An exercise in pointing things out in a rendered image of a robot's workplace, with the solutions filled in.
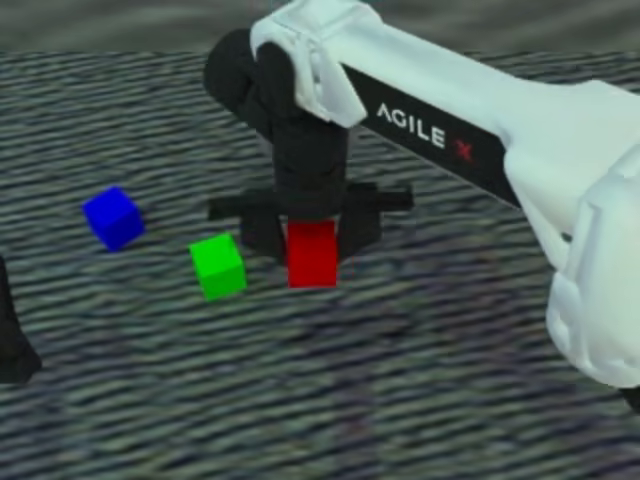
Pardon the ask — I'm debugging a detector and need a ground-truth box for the green cube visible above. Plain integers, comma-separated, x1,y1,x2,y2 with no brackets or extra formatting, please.
188,232,249,303

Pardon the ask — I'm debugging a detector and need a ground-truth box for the red cube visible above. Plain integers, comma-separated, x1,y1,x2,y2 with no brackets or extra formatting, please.
286,218,339,290

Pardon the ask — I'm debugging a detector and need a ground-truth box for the blue cube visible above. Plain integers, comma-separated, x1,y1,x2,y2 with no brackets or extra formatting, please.
81,185,147,253

